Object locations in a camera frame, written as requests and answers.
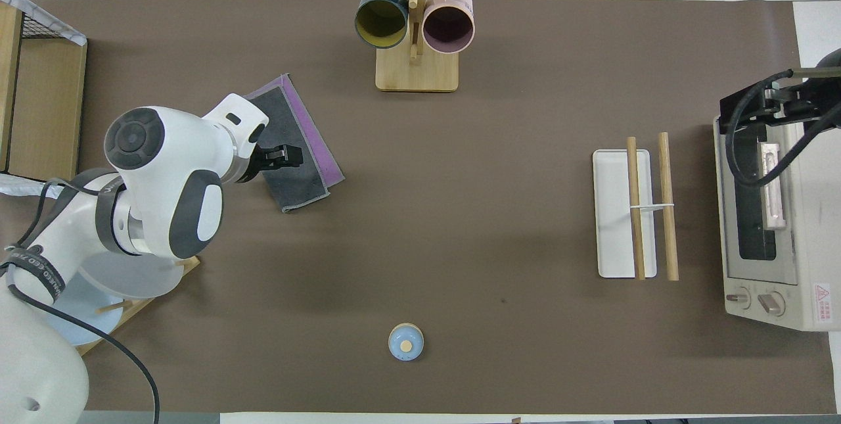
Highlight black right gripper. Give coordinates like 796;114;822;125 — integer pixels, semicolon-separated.
719;49;841;134

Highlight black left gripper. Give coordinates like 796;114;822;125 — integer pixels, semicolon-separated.
235;140;304;185

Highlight purple and grey towel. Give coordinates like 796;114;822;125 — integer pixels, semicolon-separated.
243;74;346;213

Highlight wooden plate rack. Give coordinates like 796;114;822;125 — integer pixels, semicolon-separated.
76;256;201;356

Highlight white towel rack wooden bars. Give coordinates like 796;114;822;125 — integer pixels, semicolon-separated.
592;132;679;281

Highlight beige toaster oven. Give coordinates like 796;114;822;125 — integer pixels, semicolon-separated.
714;115;841;333

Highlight wooden mug tree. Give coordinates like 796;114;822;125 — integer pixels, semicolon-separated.
352;0;481;93

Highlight dark teal mug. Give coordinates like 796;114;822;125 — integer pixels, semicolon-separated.
355;0;409;50

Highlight brown table mat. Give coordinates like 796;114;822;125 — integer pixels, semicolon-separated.
0;0;836;413

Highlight grey plate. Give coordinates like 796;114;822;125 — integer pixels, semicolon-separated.
78;253;185;300

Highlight pink mug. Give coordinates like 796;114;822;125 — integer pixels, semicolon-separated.
422;0;476;55

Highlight light blue plate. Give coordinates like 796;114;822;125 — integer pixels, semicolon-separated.
46;271;125;348

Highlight white marble patterned sheet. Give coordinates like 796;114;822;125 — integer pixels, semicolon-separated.
0;0;87;47

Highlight white crumpled sheet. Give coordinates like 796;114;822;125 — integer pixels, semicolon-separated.
0;173;52;199

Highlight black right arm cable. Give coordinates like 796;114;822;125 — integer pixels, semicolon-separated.
723;68;841;189

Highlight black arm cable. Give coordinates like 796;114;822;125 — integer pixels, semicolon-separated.
0;177;160;424
723;68;841;189

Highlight wooden shelf with wire basket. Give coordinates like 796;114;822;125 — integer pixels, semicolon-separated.
0;0;88;183

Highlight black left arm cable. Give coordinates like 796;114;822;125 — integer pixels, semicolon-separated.
0;177;160;424

